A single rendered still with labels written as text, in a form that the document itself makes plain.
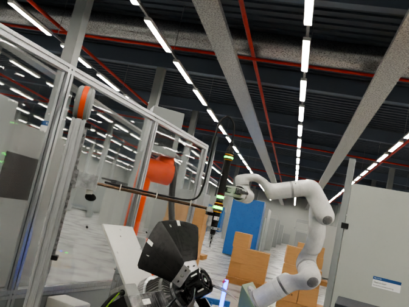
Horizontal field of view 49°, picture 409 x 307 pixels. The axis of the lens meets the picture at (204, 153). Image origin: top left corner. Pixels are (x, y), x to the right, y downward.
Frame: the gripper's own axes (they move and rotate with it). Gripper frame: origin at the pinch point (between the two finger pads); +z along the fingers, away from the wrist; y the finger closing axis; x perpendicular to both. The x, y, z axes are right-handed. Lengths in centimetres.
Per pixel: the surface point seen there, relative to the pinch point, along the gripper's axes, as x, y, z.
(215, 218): -15.7, -0.8, 11.7
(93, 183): -12, 46, 47
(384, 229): 3, -70, -169
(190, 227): -22.6, 14.3, 4.6
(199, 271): -39.6, -3.0, 23.6
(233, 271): -141, 270, -880
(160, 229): -24.6, 11.5, 40.8
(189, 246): -31.0, 9.3, 11.9
